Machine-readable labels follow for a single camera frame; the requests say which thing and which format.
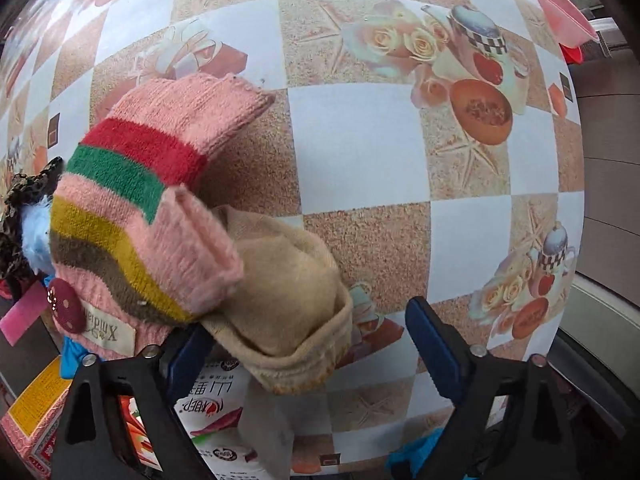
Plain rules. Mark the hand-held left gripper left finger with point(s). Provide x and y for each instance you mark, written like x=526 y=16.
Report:
x=187 y=360

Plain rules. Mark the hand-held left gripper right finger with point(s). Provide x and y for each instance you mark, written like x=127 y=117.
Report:
x=435 y=350

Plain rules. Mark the beige knit sock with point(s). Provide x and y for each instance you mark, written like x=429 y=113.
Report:
x=295 y=305

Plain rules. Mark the light blue fluffy cloth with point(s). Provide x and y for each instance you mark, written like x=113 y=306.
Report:
x=35 y=240

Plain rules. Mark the leopard print scrunchie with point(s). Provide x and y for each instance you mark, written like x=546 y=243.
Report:
x=15 y=230

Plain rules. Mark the white snack packet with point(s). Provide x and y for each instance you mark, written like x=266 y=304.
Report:
x=220 y=425

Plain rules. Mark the yellow and pink box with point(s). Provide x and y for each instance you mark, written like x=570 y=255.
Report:
x=30 y=420

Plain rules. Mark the pink sponge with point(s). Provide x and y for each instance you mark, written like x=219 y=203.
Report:
x=20 y=315

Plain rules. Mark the red plastic object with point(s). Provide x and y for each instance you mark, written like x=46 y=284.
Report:
x=572 y=54

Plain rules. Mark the pink plastic basin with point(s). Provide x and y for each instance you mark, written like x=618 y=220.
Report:
x=560 y=5

